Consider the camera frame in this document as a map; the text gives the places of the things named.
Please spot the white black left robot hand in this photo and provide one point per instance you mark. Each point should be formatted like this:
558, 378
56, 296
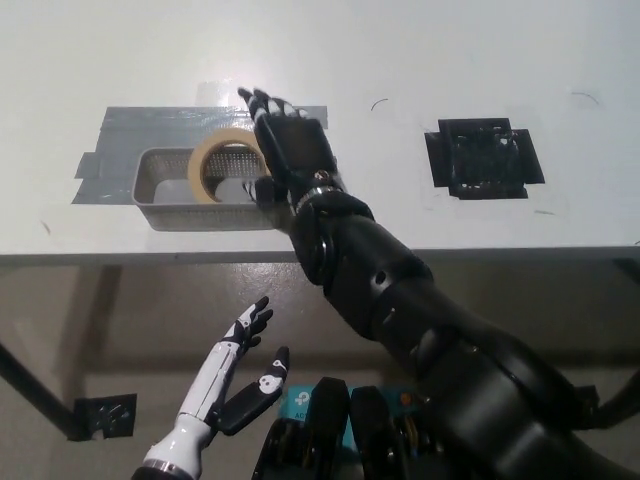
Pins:
215, 372

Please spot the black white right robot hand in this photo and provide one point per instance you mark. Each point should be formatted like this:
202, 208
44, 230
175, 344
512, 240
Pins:
300, 150

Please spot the beige masking tape roll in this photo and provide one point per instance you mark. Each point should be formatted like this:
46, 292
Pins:
197, 167

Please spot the clear tape patch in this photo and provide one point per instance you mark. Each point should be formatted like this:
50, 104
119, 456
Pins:
215, 94

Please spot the black tape square patch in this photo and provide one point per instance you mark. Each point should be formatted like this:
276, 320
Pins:
480, 160

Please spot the small grey perforated plastic basket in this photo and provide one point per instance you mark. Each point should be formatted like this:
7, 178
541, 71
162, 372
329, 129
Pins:
200, 217

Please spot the black diagonal table leg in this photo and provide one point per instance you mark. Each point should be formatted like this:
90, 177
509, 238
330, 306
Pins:
617, 400
35, 385

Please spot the grey duct tape patch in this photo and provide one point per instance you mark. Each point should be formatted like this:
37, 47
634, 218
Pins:
150, 125

